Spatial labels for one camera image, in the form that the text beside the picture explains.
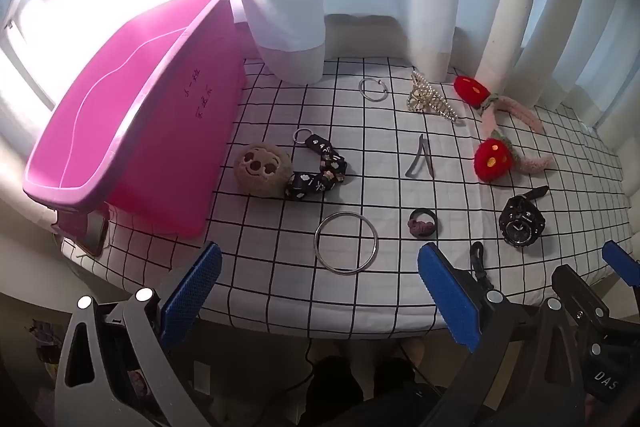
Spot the metal snap hair clip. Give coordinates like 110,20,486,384
404,133,436,180

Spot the black plastic clip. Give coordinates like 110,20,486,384
469,241,489,289

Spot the pink plastic bin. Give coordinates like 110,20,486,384
22,0,248,240

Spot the black wrist watch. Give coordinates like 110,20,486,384
498,186,550,249

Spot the large silver bangle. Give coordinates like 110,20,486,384
314,212,379,277

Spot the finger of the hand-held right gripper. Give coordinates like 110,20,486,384
551,264,603,325
601,241,640,290

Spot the small silver ring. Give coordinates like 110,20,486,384
358,77,388,104

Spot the white curtain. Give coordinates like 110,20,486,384
235,0,640,132

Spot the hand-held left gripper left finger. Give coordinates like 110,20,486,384
54,241,223,427

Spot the pink strawberry plush headband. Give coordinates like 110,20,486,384
453,75,555,182

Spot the pearl hair claw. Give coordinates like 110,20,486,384
406,71,463,125

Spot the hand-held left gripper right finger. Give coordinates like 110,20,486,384
417,242,590,427

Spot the black and pink hair tie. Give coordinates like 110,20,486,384
407,208,440,239

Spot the white black-checked sheet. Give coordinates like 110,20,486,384
60,57,640,340

